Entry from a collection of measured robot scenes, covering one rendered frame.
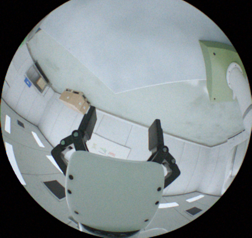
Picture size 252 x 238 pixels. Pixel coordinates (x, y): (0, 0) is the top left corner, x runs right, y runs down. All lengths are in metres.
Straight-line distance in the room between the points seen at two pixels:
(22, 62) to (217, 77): 5.72
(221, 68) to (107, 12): 0.46
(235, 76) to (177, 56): 0.27
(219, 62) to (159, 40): 0.24
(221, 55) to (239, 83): 0.10
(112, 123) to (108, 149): 1.00
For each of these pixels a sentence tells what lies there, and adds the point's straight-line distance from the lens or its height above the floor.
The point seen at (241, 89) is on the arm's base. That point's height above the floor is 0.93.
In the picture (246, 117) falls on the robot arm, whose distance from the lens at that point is 0.29.
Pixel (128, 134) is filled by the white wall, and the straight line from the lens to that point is 3.18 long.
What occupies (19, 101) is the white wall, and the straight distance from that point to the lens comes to 5.61.
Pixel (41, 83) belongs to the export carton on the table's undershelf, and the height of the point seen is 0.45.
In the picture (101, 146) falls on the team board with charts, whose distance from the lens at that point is 3.24.
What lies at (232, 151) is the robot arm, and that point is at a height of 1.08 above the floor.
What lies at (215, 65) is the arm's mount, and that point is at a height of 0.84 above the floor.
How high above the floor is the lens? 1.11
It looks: 23 degrees down
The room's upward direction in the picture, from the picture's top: 157 degrees counter-clockwise
